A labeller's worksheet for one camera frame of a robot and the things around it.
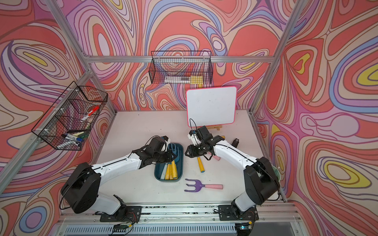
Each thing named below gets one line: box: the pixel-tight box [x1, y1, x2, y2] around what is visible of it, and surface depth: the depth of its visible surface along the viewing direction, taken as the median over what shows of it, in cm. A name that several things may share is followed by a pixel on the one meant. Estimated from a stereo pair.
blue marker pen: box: [61, 134, 84, 142], surface depth 71 cm
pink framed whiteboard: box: [186, 86, 237, 129], surface depth 100 cm
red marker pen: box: [87, 105, 100, 117], surface depth 78 cm
